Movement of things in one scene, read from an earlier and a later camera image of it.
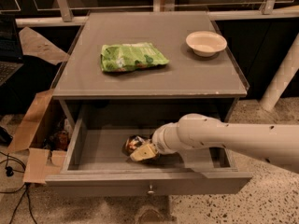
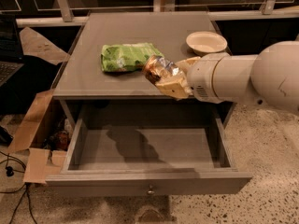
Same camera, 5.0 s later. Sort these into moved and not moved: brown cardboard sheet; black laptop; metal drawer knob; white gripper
Moved: white gripper
Not moved: metal drawer knob; brown cardboard sheet; black laptop
